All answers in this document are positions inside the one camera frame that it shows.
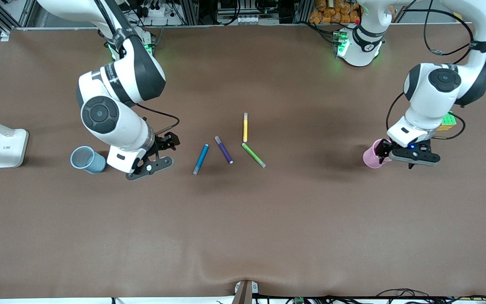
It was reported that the blue marker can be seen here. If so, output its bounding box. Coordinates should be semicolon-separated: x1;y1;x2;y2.
193;144;209;175

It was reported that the pink mesh cup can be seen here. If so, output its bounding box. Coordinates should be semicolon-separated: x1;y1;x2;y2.
362;138;392;169

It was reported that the colourful puzzle cube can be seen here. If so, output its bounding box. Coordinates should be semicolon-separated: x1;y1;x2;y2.
436;111;457;132

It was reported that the purple marker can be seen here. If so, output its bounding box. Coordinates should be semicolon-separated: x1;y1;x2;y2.
214;136;234;165

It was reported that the blue mesh cup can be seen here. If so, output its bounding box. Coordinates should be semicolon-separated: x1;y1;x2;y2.
70;146;108;174

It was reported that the green marker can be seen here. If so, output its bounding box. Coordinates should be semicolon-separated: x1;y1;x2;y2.
242;143;267;168

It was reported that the brown table cover sheet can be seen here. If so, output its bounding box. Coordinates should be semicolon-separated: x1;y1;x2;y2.
0;23;486;300

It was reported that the white power strip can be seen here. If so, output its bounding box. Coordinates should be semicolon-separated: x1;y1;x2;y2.
140;4;176;26

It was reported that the white stand base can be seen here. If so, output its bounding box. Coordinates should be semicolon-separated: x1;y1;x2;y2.
0;112;29;168

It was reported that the white terminal block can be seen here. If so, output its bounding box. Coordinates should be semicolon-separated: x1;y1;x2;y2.
237;15;271;24

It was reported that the bag of orange items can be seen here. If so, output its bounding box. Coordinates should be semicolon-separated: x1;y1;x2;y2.
309;0;362;24

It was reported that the metal table edge clamp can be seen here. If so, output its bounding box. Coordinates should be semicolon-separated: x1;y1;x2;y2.
234;280;259;304

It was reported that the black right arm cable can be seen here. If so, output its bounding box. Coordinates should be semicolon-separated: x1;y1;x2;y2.
93;0;181;136

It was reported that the black looped floor cable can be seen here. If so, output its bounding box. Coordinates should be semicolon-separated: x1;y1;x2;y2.
376;288;430;299

